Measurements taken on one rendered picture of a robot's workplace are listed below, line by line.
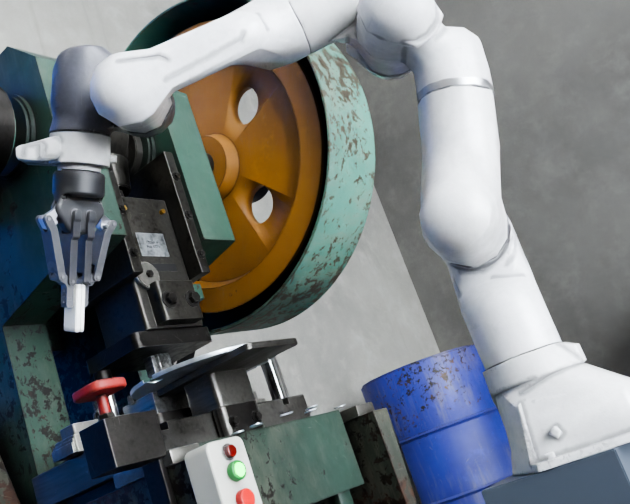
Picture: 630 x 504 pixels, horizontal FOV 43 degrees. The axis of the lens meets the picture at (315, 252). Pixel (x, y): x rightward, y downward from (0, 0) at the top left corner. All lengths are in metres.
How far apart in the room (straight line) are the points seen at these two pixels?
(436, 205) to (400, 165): 4.09
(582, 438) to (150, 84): 0.72
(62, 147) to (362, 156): 0.79
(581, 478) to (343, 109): 1.02
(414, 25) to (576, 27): 3.69
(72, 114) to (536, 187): 3.75
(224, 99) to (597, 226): 2.94
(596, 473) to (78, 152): 0.81
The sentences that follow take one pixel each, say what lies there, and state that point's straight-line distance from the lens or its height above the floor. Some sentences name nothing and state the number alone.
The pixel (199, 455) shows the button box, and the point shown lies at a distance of 1.14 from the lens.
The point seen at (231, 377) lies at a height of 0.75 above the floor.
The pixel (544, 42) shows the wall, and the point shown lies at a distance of 4.84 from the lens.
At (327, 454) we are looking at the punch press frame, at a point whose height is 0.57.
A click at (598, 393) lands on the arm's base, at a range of 1.04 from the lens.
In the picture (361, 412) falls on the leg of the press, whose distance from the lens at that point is 1.56.
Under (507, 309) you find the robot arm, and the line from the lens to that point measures 1.07.
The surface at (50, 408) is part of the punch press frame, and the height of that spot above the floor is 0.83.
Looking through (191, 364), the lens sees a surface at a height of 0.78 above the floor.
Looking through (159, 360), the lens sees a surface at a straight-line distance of 1.58.
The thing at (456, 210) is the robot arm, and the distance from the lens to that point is 1.02.
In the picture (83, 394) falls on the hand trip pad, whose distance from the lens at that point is 1.18.
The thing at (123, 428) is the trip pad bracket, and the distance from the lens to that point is 1.17.
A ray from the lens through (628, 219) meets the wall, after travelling 4.53.
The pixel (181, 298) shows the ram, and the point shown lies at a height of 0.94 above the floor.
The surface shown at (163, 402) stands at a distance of 1.52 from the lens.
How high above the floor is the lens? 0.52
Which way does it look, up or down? 16 degrees up
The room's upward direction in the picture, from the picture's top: 20 degrees counter-clockwise
